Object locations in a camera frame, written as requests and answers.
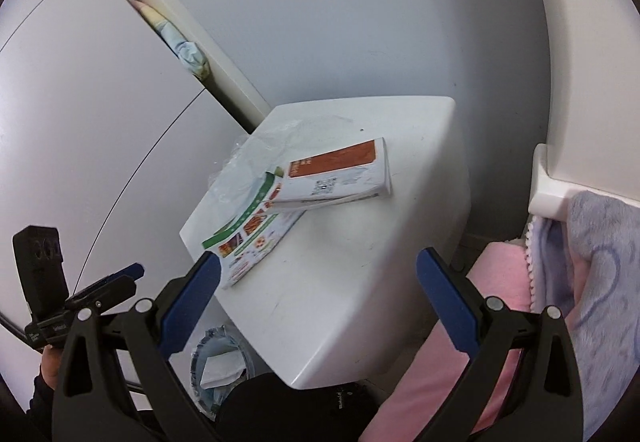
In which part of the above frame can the white bedside table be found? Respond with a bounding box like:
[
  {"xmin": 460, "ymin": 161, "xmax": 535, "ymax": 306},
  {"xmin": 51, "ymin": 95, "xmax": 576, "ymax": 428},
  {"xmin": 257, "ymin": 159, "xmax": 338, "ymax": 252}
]
[{"xmin": 179, "ymin": 96, "xmax": 472, "ymax": 390}]

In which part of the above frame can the person's left hand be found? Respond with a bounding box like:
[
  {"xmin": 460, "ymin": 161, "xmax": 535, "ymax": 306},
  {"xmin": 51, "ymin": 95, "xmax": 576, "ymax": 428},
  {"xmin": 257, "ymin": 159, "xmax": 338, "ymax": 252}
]
[{"xmin": 40, "ymin": 344, "xmax": 65, "ymax": 390}]

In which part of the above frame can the white wardrobe door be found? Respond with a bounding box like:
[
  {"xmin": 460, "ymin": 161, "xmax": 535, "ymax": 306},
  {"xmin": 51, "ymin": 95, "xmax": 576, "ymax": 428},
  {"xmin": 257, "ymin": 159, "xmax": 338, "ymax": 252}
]
[{"xmin": 0, "ymin": 0, "xmax": 258, "ymax": 403}]

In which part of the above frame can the grey round trash bin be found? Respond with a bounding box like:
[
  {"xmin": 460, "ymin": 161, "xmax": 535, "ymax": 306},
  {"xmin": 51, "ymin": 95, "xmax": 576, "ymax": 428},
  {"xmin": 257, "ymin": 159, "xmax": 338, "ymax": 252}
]
[{"xmin": 187, "ymin": 325, "xmax": 251, "ymax": 420}]

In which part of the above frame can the orange printed wrapper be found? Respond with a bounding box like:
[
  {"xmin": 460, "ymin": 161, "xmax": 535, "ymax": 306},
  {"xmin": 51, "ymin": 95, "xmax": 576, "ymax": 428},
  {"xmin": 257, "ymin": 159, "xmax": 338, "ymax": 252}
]
[{"xmin": 270, "ymin": 137, "xmax": 392, "ymax": 213}]

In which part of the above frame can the light blue folded cloth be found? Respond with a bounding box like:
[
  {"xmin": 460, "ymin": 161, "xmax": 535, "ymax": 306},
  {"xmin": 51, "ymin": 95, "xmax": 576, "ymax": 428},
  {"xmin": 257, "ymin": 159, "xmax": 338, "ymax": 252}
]
[{"xmin": 159, "ymin": 20, "xmax": 211, "ymax": 80}]

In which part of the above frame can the pink bed sheet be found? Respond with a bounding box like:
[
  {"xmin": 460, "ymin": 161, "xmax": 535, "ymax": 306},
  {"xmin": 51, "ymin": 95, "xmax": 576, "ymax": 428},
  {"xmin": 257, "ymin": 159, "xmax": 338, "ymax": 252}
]
[{"xmin": 360, "ymin": 239, "xmax": 538, "ymax": 442}]

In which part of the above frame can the white paper sheet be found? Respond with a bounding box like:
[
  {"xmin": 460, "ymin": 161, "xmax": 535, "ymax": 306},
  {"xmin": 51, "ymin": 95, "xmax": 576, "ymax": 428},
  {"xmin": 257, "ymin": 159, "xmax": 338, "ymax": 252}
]
[{"xmin": 201, "ymin": 167, "xmax": 305, "ymax": 289}]

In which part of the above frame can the round bin with plastic liner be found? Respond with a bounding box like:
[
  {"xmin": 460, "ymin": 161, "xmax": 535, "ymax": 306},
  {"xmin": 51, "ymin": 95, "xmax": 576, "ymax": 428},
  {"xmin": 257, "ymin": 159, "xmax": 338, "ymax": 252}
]
[{"xmin": 189, "ymin": 325, "xmax": 251, "ymax": 418}]

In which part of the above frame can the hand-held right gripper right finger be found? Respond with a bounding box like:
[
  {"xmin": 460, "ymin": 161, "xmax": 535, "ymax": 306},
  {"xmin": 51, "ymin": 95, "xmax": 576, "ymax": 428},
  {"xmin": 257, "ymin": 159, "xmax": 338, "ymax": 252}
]
[{"xmin": 416, "ymin": 247, "xmax": 585, "ymax": 442}]

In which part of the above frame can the purple fleece blanket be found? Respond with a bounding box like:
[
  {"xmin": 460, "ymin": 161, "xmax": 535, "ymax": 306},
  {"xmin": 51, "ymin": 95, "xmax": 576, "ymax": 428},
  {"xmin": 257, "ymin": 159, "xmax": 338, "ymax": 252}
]
[{"xmin": 525, "ymin": 189, "xmax": 640, "ymax": 442}]

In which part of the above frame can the person's right leg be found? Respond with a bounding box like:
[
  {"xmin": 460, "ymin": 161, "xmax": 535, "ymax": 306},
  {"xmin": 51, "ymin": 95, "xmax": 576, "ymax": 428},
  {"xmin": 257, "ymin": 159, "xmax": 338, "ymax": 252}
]
[{"xmin": 215, "ymin": 372, "xmax": 381, "ymax": 442}]

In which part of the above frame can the white paper scrap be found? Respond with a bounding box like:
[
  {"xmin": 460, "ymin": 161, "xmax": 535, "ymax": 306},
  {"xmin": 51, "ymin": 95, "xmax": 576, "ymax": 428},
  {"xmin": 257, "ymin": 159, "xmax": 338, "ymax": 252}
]
[{"xmin": 200, "ymin": 354, "xmax": 246, "ymax": 389}]

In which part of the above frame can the cream wardrobe frame post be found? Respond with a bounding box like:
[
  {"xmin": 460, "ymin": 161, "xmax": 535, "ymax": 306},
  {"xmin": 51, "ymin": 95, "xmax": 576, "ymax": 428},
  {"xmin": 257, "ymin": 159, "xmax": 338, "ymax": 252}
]
[{"xmin": 67, "ymin": 0, "xmax": 273, "ymax": 133}]

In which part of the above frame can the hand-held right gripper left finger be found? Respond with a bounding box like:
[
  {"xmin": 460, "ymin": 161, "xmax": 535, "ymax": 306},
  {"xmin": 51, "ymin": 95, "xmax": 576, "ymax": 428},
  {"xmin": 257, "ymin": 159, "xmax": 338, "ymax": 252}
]
[{"xmin": 52, "ymin": 251, "xmax": 223, "ymax": 442}]

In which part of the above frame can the person's left forearm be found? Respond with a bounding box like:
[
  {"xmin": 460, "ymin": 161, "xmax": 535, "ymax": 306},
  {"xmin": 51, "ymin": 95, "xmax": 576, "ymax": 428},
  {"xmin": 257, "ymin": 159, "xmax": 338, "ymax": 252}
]
[{"xmin": 25, "ymin": 372, "xmax": 57, "ymax": 423}]

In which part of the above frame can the clear plastic bag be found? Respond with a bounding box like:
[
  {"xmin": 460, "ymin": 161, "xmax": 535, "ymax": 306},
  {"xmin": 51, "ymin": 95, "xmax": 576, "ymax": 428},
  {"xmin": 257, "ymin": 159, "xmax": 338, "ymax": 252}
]
[{"xmin": 206, "ymin": 115, "xmax": 351, "ymax": 228}]

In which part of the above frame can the yellow pink folded cloth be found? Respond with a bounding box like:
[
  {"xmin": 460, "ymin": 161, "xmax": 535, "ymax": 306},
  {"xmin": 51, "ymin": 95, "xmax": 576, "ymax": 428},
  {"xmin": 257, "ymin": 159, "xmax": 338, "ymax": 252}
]
[{"xmin": 126, "ymin": 0, "xmax": 168, "ymax": 32}]

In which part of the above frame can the white bed frame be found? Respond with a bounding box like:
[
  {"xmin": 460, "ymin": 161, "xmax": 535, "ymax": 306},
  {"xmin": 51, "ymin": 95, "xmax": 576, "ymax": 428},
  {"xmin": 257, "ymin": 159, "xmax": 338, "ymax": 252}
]
[{"xmin": 515, "ymin": 0, "xmax": 640, "ymax": 223}]

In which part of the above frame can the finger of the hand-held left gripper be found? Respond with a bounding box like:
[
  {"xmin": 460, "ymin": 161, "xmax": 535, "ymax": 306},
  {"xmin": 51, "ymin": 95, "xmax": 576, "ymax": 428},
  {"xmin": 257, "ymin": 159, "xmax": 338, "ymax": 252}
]
[
  {"xmin": 102, "ymin": 263, "xmax": 146, "ymax": 285},
  {"xmin": 65, "ymin": 275, "xmax": 137, "ymax": 310}
]

